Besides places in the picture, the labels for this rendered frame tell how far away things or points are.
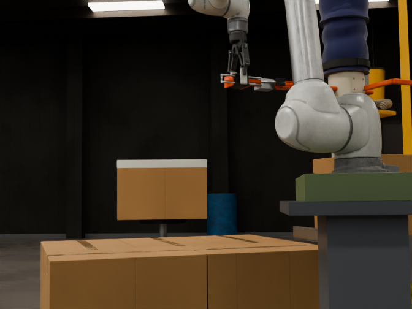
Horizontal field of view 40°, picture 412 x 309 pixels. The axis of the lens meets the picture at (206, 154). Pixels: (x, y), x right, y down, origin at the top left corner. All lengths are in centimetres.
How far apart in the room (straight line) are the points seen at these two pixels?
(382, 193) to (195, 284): 86
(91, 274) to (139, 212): 169
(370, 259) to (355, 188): 24
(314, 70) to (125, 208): 226
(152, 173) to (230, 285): 166
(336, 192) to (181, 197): 218
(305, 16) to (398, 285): 89
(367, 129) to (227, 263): 80
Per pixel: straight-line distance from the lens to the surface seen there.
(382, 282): 187
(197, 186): 382
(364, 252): 185
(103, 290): 219
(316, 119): 175
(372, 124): 192
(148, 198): 382
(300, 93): 179
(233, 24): 250
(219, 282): 229
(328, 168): 277
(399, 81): 267
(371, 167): 190
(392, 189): 178
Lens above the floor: 77
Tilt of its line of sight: 4 degrees up
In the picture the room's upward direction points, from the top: 1 degrees counter-clockwise
